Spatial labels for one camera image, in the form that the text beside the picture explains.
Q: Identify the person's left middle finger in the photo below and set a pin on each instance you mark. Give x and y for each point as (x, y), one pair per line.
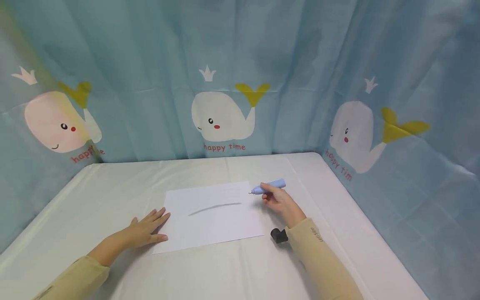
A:
(157, 215)

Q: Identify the person's right forearm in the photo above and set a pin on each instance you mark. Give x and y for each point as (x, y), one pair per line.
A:
(322, 262)

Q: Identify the person's left thumb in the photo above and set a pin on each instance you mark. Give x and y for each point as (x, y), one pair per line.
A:
(159, 238)

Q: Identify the person's left hand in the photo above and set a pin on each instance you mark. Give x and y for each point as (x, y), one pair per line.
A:
(140, 232)

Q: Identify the person's left index finger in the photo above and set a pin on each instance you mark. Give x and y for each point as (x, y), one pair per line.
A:
(162, 221)

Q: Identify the person's left little finger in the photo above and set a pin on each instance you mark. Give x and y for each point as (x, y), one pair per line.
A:
(134, 221)

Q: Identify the white paper sheet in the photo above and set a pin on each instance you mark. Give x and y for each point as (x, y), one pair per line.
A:
(213, 223)

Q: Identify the person's left forearm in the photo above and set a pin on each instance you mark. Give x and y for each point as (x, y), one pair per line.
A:
(80, 273)

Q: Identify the person's right hand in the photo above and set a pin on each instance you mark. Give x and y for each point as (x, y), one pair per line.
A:
(284, 205)

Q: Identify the person's left ring finger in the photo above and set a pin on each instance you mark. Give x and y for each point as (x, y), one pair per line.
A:
(147, 216)

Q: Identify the light blue pen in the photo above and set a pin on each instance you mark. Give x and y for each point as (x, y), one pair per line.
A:
(262, 188)

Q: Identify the person's right fingers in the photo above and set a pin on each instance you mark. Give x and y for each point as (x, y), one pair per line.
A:
(270, 195)

